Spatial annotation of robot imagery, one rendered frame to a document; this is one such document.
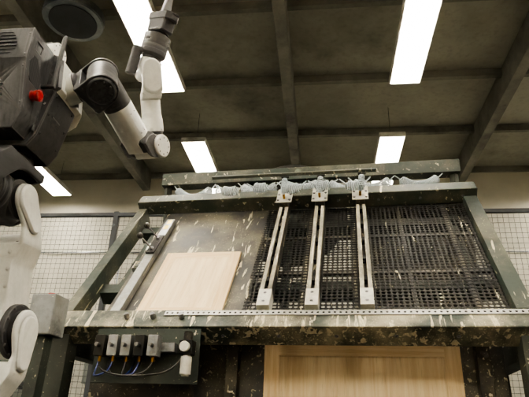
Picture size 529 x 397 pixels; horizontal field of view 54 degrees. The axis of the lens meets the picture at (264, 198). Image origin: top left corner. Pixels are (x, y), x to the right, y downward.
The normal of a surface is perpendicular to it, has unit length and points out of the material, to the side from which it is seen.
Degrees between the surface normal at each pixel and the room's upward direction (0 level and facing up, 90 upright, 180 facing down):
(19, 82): 104
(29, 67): 90
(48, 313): 90
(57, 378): 90
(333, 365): 90
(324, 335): 141
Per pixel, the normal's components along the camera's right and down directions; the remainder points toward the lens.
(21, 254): 0.89, 0.39
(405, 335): -0.14, 0.44
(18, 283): 0.99, -0.01
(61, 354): -0.17, -0.41
